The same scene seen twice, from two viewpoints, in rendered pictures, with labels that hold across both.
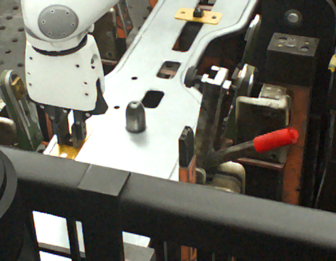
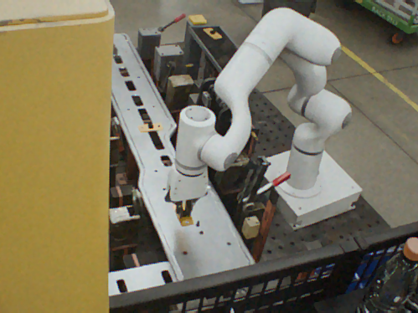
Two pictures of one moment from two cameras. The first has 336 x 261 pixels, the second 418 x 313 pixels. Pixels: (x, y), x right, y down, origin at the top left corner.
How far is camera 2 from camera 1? 95 cm
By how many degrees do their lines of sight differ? 40
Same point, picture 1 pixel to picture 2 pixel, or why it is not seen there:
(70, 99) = (196, 193)
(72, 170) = not seen: outside the picture
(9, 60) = not seen: hidden behind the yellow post
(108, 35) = (116, 151)
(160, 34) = (143, 143)
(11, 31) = not seen: outside the picture
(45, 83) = (184, 190)
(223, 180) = (258, 204)
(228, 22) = (167, 126)
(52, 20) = (229, 161)
